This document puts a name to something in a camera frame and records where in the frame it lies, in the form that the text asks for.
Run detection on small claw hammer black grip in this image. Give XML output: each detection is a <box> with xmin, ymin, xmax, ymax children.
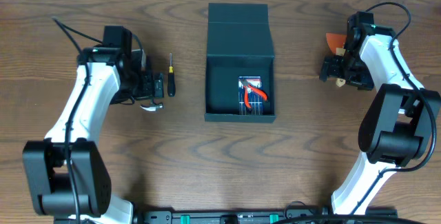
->
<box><xmin>140</xmin><ymin>102</ymin><xmax>163</xmax><ymax>112</ymax></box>

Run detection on black yellow screwdriver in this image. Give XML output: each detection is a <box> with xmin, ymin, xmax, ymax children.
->
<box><xmin>167</xmin><ymin>53</ymin><xmax>176</xmax><ymax>97</ymax></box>

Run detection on orange scraper wooden handle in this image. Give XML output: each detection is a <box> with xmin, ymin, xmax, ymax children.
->
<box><xmin>325</xmin><ymin>32</ymin><xmax>348</xmax><ymax>88</ymax></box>

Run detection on precision screwdriver set case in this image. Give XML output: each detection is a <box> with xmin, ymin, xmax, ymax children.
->
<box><xmin>238</xmin><ymin>77</ymin><xmax>267</xmax><ymax>115</ymax></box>

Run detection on red handled cutting pliers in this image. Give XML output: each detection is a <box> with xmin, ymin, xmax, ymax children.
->
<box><xmin>240</xmin><ymin>79</ymin><xmax>269</xmax><ymax>110</ymax></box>

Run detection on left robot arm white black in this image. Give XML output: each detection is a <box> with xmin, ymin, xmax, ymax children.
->
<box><xmin>22</xmin><ymin>26</ymin><xmax>163</xmax><ymax>223</ymax></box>

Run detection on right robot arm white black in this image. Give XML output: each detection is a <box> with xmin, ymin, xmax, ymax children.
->
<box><xmin>319</xmin><ymin>11</ymin><xmax>440</xmax><ymax>215</ymax></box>

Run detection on black open gift box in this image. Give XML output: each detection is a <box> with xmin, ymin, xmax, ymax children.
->
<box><xmin>205</xmin><ymin>3</ymin><xmax>276</xmax><ymax>123</ymax></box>

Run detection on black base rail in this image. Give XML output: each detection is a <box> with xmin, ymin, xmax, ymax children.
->
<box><xmin>132</xmin><ymin>207</ymin><xmax>399</xmax><ymax>224</ymax></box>

